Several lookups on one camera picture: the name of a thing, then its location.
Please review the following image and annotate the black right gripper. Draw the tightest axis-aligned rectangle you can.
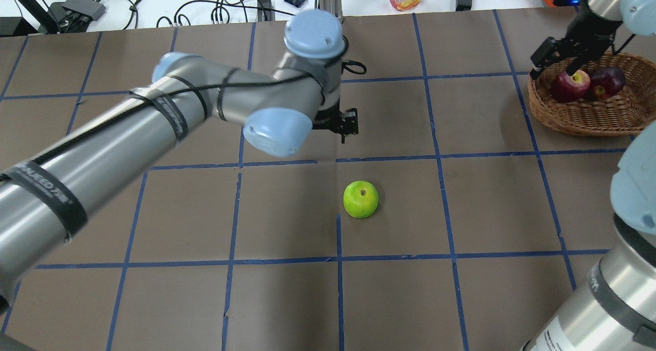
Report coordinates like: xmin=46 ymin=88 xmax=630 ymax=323
xmin=530 ymin=8 xmax=623 ymax=80

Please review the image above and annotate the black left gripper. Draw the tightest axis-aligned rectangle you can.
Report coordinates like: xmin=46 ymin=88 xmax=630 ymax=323
xmin=313 ymin=100 xmax=359 ymax=136

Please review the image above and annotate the red apple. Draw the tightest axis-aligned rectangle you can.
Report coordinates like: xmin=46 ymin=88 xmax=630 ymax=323
xmin=551 ymin=69 xmax=591 ymax=103

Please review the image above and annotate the dark purple apple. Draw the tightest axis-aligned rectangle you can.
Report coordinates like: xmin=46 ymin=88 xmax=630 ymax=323
xmin=586 ymin=67 xmax=626 ymax=101

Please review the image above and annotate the green apple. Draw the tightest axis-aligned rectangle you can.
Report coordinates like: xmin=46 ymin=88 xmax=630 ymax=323
xmin=343 ymin=180 xmax=379 ymax=219

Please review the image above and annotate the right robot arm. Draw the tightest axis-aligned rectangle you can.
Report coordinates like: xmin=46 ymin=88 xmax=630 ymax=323
xmin=522 ymin=0 xmax=654 ymax=350

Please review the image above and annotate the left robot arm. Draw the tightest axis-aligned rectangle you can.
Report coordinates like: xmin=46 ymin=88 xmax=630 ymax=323
xmin=1 ymin=9 xmax=358 ymax=312

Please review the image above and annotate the wicker basket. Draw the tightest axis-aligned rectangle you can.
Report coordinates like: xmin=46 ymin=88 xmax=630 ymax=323
xmin=527 ymin=52 xmax=655 ymax=137

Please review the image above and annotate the black cable bundle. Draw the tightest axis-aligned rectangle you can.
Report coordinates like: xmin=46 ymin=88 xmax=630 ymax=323
xmin=154 ymin=0 xmax=313 ymax=30

